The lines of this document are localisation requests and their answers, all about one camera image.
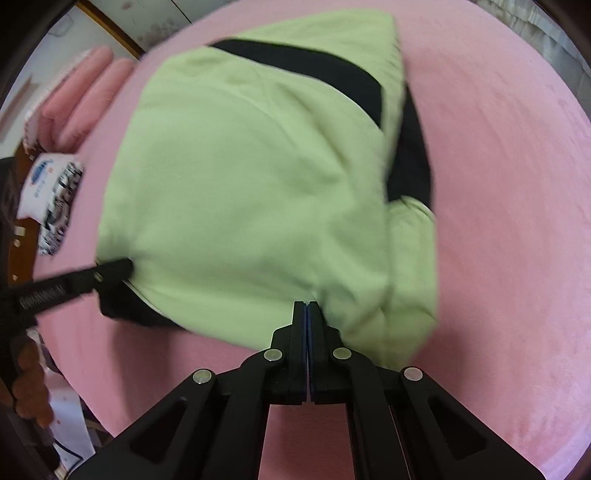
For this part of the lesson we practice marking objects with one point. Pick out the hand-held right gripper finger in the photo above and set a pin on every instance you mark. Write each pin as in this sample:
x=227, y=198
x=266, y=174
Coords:
x=313, y=355
x=302, y=355

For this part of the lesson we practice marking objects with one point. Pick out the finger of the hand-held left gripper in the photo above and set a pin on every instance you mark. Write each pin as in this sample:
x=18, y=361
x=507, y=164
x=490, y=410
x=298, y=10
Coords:
x=111, y=272

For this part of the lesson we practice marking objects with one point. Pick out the green and black hooded jacket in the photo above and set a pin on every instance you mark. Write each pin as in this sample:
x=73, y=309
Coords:
x=240, y=184

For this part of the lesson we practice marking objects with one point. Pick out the person's left hand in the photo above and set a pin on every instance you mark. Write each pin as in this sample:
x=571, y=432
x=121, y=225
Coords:
x=32, y=383

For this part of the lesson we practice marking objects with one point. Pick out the wooden nightstand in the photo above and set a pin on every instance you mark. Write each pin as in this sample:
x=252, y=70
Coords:
x=21, y=249

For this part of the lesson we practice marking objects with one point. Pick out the black and white patterned cloth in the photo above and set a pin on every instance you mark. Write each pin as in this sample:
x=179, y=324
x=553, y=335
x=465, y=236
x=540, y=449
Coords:
x=62, y=203

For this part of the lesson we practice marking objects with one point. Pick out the pink pillow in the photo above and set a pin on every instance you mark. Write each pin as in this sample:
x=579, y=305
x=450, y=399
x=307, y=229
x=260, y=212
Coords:
x=78, y=101

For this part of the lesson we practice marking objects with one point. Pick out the pink bed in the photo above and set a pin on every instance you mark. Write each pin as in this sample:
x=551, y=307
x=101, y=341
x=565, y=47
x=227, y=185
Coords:
x=508, y=230

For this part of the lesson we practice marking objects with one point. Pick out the white curtain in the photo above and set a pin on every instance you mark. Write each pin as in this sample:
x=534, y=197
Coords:
x=545, y=32

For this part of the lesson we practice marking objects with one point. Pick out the wooden frame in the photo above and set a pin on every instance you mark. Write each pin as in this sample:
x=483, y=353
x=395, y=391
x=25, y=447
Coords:
x=111, y=27

